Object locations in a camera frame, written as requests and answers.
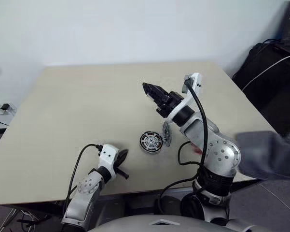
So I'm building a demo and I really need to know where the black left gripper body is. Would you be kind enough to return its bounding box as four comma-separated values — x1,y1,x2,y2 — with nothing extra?
113,164,129,180

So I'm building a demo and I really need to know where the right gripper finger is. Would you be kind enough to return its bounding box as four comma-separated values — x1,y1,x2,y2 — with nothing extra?
143,87,168,107
142,82,170,98

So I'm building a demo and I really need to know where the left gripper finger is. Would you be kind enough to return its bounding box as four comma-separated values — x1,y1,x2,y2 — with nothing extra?
115,149,129,165
116,149,130,168

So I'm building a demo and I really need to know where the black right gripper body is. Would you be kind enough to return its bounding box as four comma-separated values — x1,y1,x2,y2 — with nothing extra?
156,91,185,119

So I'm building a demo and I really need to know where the copper wound motor stator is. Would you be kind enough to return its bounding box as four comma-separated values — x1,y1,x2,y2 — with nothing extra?
139,131,164,156

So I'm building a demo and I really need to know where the silver motor cover disc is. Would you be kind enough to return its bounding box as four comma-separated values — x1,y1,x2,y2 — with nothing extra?
161,120,172,147

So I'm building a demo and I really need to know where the grey robot torso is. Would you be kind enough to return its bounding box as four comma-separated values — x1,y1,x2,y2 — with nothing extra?
86,214,256,232

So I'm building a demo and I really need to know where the large black bag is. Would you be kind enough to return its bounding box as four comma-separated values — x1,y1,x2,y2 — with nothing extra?
232,42,290,136

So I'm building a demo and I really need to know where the grey sleeved person arm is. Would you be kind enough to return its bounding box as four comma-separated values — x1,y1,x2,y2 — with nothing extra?
236,130,290,181

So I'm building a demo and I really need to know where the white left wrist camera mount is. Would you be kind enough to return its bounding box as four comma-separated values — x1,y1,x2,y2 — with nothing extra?
98,144,119,181

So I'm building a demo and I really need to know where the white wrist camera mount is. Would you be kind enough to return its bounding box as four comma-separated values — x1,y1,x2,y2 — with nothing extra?
98,144,119,181
167,72,204,121

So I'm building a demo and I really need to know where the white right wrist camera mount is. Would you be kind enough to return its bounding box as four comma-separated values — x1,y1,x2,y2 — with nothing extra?
167,72,204,121

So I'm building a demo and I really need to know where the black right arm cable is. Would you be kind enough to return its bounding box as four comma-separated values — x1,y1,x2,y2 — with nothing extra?
155,77,208,213

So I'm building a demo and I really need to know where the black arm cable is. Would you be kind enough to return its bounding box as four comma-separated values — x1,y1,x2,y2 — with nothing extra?
62,144,103,216
155,77,208,213

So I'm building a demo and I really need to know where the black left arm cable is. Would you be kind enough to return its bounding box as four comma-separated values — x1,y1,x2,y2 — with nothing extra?
62,144,103,216

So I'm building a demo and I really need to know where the white cable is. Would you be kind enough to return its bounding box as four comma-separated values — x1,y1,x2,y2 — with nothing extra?
241,55,290,91

